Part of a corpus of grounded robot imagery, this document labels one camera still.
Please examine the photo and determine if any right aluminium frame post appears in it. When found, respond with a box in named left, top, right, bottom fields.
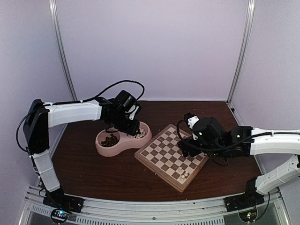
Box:
left=226, top=0, right=255, bottom=105

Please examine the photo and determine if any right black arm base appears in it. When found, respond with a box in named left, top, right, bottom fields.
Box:
left=224, top=193, right=264, bottom=223

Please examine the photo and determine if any dark chess pieces pile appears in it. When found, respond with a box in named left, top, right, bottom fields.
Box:
left=100, top=134, right=119, bottom=148

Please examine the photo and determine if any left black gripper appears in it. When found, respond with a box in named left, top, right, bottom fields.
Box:
left=109, top=111, right=140, bottom=136

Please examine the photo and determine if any pink double bowl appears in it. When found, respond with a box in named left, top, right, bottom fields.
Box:
left=95, top=122, right=152, bottom=157

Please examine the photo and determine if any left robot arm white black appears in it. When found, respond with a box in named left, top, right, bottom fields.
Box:
left=20, top=90, right=140, bottom=208

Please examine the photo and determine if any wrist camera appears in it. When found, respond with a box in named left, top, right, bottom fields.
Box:
left=183, top=112, right=199, bottom=129
left=128, top=105, right=141, bottom=120

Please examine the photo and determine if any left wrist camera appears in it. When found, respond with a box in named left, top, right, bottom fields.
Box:
left=128, top=105, right=141, bottom=120

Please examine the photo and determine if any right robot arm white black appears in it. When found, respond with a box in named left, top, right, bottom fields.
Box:
left=176, top=113, right=300, bottom=207

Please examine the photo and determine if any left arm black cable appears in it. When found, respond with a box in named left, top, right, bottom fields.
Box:
left=81, top=80, right=145, bottom=104

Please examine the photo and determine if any light chess pieces pile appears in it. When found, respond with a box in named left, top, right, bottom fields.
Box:
left=127, top=128, right=147, bottom=139

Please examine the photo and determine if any front aluminium rail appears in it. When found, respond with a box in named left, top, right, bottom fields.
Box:
left=16, top=186, right=291, bottom=225

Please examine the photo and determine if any wooden chess board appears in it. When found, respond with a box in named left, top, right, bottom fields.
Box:
left=135, top=124, right=209, bottom=193

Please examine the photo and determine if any aluminium frame post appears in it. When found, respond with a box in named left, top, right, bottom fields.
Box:
left=226, top=0, right=255, bottom=105
left=48, top=0, right=79, bottom=105

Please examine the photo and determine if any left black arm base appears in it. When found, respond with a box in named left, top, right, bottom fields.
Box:
left=43, top=195, right=84, bottom=224

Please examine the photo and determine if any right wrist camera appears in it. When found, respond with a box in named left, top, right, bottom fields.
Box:
left=183, top=112, right=199, bottom=129

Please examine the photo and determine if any left aluminium frame post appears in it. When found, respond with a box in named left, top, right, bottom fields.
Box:
left=48, top=0, right=79, bottom=105

